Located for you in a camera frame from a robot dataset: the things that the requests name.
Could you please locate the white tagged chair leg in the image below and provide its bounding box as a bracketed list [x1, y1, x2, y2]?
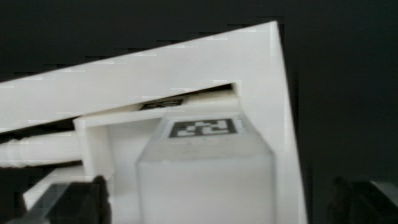
[137, 113, 275, 224]

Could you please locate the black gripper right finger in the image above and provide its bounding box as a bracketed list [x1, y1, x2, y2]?
[327, 177, 398, 224]

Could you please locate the white chair seat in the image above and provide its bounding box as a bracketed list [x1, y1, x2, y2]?
[7, 95, 238, 224]

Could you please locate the white turned spindle rod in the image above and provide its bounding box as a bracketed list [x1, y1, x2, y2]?
[0, 131, 82, 168]

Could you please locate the white boundary frame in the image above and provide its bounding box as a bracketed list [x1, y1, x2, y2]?
[0, 23, 307, 224]

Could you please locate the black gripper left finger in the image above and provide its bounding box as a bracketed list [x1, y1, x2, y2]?
[16, 176, 112, 224]

